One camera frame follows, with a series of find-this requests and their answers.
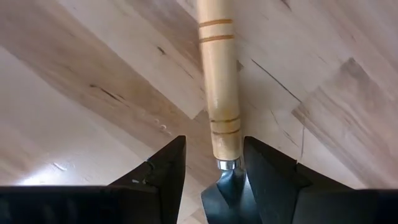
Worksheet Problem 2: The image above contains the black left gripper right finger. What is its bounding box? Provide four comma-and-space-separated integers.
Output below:
243, 136, 398, 224

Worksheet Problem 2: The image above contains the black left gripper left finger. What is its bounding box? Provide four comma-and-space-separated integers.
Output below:
0, 135, 187, 224

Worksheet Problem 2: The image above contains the dark trowel wooden handle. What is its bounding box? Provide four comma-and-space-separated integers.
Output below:
195, 0, 264, 224

